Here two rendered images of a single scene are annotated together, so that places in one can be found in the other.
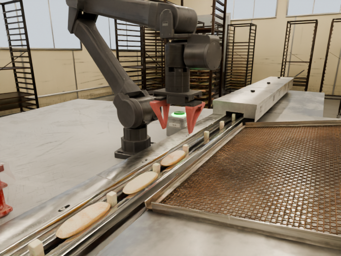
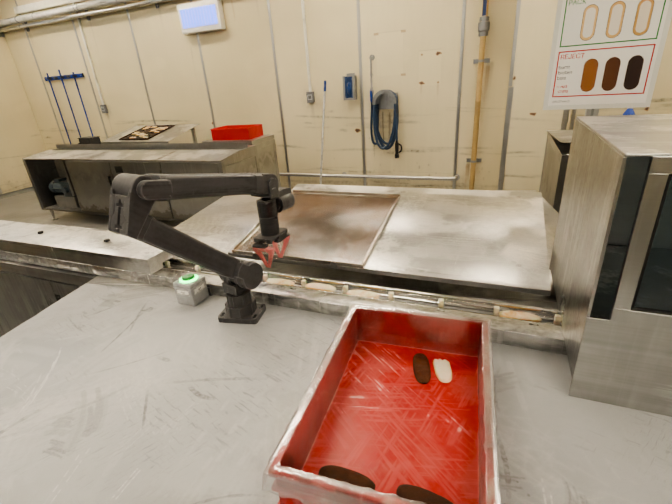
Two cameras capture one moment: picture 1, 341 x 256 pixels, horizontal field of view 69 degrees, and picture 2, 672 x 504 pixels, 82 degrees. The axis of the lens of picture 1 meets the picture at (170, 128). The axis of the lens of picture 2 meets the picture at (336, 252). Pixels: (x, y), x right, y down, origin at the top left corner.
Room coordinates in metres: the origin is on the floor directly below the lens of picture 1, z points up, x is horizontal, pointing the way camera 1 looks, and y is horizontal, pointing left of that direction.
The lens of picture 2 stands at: (0.54, 1.11, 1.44)
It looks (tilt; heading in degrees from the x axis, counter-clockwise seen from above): 24 degrees down; 263
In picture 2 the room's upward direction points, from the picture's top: 4 degrees counter-clockwise
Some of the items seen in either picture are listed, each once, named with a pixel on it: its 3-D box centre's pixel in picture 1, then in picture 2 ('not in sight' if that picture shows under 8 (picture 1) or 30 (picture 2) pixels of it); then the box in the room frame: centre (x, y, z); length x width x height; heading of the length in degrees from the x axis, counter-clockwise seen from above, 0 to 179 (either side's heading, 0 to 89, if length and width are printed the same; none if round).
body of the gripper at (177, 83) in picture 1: (177, 83); (269, 227); (0.59, -0.02, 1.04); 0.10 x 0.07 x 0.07; 59
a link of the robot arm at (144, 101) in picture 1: (140, 115); (240, 276); (0.69, 0.08, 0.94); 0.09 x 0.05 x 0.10; 48
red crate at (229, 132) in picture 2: not in sight; (237, 132); (0.96, -3.82, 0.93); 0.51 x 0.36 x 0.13; 153
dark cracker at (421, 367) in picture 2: not in sight; (421, 366); (0.28, 0.45, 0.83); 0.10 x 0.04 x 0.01; 74
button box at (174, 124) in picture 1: (179, 129); (193, 293); (0.86, -0.03, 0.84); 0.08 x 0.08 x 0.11; 59
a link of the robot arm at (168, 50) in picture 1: (179, 56); (268, 207); (0.58, -0.02, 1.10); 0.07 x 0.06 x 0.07; 48
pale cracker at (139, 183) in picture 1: (141, 180); (320, 286); (0.46, 0.06, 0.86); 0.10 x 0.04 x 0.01; 149
